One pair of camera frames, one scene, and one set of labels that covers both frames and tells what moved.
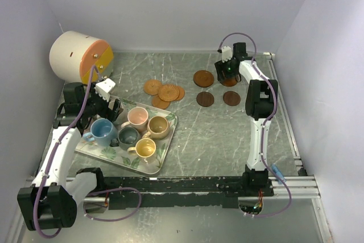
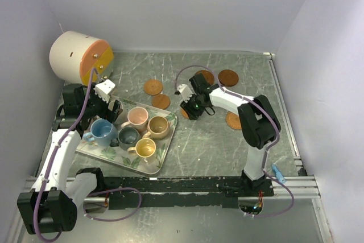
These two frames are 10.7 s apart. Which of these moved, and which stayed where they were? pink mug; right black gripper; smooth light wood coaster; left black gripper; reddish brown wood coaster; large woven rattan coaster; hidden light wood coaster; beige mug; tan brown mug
Moved: large woven rattan coaster; right black gripper; hidden light wood coaster
Stayed: pink mug; left black gripper; smooth light wood coaster; reddish brown wood coaster; tan brown mug; beige mug
